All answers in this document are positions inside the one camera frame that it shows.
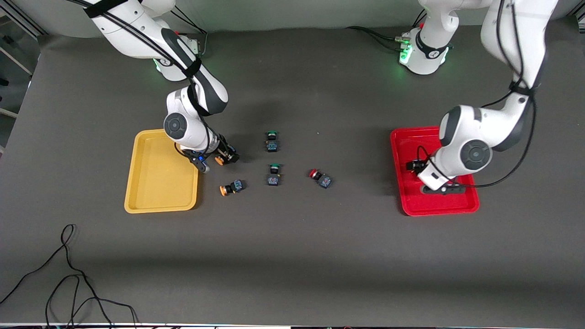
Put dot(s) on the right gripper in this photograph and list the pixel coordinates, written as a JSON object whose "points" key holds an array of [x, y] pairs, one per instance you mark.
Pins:
{"points": [[224, 148]]}

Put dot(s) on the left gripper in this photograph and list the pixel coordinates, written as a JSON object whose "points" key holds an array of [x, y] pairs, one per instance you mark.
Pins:
{"points": [[417, 166]]}

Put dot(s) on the yellow mushroom push button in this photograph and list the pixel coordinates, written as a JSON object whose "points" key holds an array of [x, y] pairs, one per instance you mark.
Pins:
{"points": [[235, 186], [220, 160]]}

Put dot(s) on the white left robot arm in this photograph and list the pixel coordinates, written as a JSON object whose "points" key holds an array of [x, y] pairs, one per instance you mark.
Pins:
{"points": [[475, 137]]}

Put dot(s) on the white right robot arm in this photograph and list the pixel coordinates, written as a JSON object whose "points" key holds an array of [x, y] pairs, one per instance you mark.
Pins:
{"points": [[137, 32]]}

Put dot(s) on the red plastic tray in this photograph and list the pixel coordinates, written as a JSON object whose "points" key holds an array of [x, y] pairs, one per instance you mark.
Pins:
{"points": [[411, 201]]}

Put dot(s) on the yellow plastic tray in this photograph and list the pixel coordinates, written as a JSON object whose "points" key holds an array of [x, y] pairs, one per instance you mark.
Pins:
{"points": [[155, 183]]}

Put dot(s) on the red mushroom push button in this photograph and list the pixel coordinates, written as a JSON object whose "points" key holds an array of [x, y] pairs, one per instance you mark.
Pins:
{"points": [[324, 181]]}

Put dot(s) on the green push button switch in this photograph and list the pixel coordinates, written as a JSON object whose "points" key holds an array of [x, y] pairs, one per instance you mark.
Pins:
{"points": [[272, 145], [273, 179]]}

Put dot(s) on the aluminium frame profile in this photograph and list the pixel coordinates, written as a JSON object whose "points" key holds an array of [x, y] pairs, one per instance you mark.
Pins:
{"points": [[23, 20]]}

